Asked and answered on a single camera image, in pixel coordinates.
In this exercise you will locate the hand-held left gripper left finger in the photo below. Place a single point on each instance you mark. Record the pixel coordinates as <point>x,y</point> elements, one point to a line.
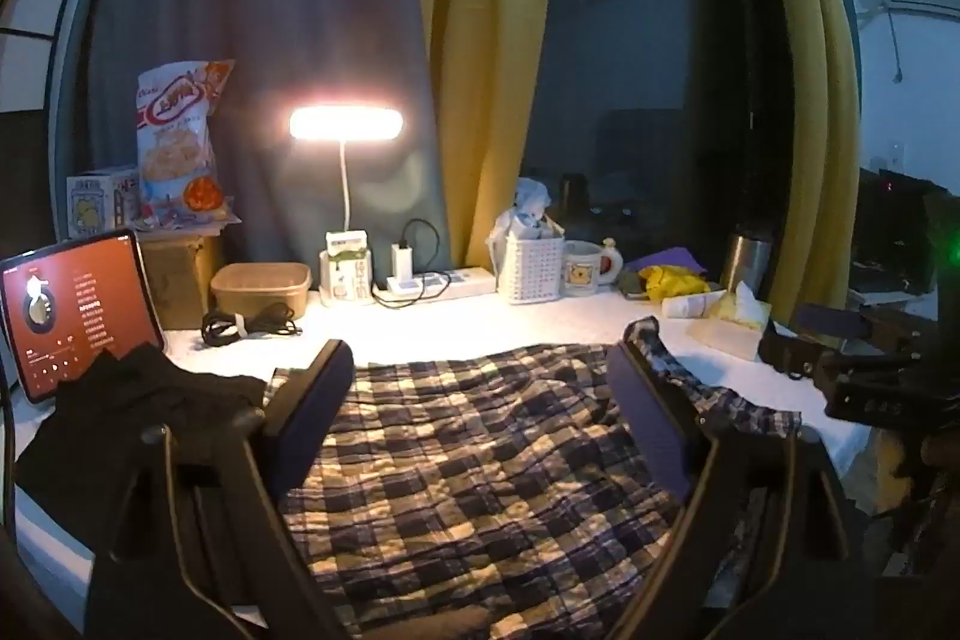
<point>315,407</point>

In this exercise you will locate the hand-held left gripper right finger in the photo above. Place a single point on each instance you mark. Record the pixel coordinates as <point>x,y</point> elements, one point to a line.
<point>645,415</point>

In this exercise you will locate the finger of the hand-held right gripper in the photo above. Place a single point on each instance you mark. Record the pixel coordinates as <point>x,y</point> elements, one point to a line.
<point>832,323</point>
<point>791,356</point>

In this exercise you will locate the plaid flannel shirt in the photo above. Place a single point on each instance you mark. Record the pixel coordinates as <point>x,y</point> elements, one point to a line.
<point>465,460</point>

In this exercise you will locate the tissue box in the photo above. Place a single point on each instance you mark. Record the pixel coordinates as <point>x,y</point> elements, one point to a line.
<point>735,325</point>

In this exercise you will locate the steel thermos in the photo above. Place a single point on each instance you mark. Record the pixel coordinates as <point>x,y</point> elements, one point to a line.
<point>746,261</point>

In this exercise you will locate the white tube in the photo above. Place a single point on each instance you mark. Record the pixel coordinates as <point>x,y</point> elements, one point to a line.
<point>690,306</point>

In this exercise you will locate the dark electronic equipment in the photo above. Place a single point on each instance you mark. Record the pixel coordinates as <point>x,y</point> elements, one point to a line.
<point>892,227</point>

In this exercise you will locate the brown paper bowl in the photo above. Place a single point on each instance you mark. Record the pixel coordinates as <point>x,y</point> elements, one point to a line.
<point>259,291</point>

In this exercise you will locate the yellow bag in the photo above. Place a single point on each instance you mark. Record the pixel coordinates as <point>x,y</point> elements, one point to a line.
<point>675,284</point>

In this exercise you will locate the milk carton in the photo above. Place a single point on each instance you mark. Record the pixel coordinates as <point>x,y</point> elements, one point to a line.
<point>349,269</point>

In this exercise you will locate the purple cloth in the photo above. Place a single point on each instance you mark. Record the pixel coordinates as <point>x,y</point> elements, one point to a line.
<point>671,257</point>

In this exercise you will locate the white cartoon mug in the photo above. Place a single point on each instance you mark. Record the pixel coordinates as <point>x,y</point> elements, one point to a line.
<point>581,271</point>

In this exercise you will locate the white charger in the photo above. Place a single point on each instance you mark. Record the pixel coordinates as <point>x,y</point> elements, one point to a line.
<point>402,265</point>

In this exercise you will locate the cardboard box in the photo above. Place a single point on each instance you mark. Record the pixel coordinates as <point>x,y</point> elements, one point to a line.
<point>180,280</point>

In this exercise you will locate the white power strip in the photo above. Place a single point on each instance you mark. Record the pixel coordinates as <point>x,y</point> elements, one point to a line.
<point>465,281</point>

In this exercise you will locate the black garment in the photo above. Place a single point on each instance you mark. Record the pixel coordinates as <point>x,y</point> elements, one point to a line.
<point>97,407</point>

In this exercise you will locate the yellow curtain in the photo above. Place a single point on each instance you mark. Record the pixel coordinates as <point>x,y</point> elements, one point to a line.
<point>480,48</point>
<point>814,85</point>

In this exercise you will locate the tablet with red screen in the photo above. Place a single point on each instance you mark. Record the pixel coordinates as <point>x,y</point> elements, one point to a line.
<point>67,310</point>

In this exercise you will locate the white desk lamp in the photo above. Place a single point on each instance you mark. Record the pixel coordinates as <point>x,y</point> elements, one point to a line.
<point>346,124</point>

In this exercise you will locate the small white printed box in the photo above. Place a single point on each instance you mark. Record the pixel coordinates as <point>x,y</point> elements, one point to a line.
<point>101,201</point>

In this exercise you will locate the snack bag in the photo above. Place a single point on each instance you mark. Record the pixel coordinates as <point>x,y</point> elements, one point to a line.
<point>176,138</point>

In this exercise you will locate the dark glass window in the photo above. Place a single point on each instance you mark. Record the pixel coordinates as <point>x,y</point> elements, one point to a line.
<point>660,48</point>

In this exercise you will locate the white air conditioner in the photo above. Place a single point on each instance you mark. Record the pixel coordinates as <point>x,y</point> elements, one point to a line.
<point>915,3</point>

